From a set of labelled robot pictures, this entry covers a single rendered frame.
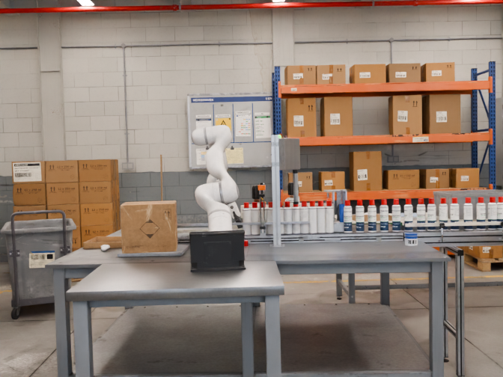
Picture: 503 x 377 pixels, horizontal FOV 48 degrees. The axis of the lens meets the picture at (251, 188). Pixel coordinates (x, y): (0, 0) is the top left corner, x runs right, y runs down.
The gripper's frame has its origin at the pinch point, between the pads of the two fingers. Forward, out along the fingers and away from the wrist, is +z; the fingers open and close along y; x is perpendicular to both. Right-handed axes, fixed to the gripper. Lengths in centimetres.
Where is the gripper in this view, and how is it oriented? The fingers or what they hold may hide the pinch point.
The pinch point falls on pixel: (239, 224)
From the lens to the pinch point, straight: 359.5
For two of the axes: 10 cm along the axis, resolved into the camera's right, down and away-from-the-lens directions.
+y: 0.4, -0.5, 10.0
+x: -9.3, 3.6, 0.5
